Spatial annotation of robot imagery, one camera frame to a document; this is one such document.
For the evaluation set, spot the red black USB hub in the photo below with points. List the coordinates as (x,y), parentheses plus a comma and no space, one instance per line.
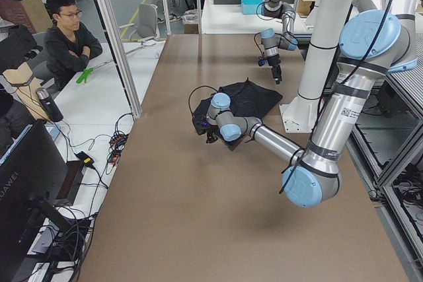
(116,145)

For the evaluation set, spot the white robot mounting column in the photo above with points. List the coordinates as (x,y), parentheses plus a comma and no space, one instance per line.
(300,114)

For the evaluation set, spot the white office chair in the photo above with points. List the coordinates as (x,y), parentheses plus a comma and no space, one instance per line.
(147,26)

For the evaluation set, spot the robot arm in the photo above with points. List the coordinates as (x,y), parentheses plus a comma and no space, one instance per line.
(372,44)
(273,42)

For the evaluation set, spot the black printed t-shirt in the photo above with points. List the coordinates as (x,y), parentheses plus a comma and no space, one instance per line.
(247,100)

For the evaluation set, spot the black thermos bottle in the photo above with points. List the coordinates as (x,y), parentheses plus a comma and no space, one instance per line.
(48,104)

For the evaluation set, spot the black Huawei monitor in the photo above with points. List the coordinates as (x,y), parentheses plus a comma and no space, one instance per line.
(32,176)

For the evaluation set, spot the black power adapter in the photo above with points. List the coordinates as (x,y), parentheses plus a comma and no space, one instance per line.
(87,160)

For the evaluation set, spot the seated man in black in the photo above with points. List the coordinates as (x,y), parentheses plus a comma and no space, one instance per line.
(69,44)

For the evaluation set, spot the brown cardboard bin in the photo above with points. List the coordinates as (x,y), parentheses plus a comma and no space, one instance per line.
(29,13)

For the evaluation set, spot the aluminium frame post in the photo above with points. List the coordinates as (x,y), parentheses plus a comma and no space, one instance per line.
(110,30)

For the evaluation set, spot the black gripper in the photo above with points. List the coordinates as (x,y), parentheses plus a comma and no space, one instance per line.
(273,62)
(210,133)

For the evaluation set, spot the blue plastic bin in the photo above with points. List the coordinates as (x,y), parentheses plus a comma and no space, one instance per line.
(252,7)

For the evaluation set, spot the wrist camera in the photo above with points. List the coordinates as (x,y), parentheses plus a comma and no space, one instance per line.
(262,62)
(200,124)

